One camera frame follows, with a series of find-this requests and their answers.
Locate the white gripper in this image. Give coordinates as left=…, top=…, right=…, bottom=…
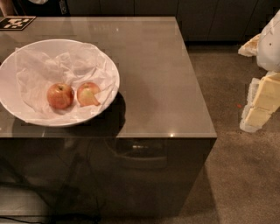
left=238, top=10, right=280, bottom=133

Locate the red apple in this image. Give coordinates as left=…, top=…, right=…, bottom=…
left=46, top=83, right=74, bottom=109
left=77, top=82, right=101, bottom=107

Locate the white bowl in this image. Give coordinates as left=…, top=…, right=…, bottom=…
left=0, top=39, right=120, bottom=127

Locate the dark cabinet row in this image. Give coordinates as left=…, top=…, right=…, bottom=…
left=67, top=0, right=280, bottom=42

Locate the white crumpled paper liner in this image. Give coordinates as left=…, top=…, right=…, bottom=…
left=16, top=43, right=118, bottom=124

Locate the black white fiducial marker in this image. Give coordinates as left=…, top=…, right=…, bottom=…
left=0, top=16, right=35, bottom=31

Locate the person in background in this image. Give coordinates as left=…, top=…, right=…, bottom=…
left=0, top=0, right=70, bottom=17

